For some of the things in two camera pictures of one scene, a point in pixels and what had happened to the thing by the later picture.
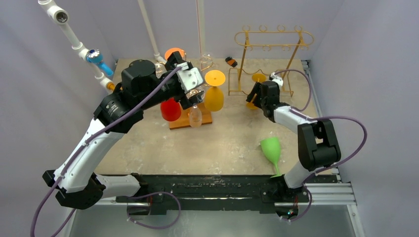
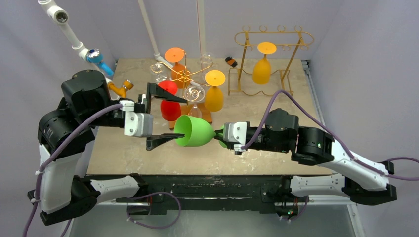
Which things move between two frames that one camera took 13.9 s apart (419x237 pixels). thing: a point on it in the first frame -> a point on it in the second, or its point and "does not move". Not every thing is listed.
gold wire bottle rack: [268, 59] does not move
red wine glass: [170, 110] does not move
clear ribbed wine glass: [206, 61] does not move
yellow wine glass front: [214, 98] does not move
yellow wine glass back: [258, 77] -> [261, 70]
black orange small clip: [231, 61] does not move
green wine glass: [271, 146] -> [197, 131]
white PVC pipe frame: [58, 15] does not move
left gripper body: [185, 100] -> [118, 111]
